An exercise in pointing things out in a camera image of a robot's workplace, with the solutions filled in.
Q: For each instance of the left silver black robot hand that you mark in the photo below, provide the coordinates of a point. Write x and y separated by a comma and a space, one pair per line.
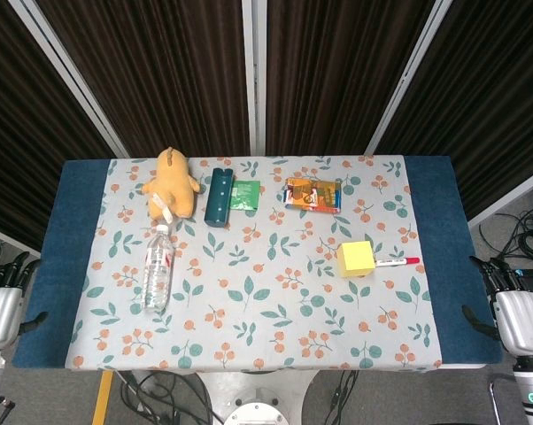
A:
1, 310

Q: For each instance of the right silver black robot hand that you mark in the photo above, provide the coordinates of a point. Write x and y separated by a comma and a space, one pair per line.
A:
521, 319

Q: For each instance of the red capped white marker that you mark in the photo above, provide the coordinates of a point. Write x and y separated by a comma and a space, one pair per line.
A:
397, 261

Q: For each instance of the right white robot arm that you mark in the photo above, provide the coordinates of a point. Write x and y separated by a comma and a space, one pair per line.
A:
532, 389

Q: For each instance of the blue table cover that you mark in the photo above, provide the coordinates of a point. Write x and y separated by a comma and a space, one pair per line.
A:
71, 221

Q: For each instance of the yellow floor tape strip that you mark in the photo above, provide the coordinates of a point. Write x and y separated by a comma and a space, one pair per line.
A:
102, 398

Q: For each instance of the clear plastic water bottle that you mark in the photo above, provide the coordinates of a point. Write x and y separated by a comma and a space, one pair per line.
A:
158, 270

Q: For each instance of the yellow cube block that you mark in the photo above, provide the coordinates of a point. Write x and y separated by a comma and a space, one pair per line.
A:
356, 260

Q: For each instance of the yellow plush toy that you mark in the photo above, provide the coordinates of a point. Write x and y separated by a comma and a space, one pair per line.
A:
171, 186

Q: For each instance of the orange colourful snack packet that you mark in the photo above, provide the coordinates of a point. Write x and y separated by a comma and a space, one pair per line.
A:
313, 195

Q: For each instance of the dark teal open box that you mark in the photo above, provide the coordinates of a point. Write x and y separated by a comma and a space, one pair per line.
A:
220, 199

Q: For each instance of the floral printed tablecloth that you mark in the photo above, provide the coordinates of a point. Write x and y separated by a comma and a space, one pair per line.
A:
257, 288

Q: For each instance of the green flat packet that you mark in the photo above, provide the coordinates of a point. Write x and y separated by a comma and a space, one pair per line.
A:
245, 195

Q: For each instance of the grey partition frame post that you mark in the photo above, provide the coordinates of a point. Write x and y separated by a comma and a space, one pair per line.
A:
254, 75
403, 75
67, 75
10, 241
510, 195

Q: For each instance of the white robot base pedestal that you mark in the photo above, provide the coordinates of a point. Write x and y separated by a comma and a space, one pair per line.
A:
257, 394

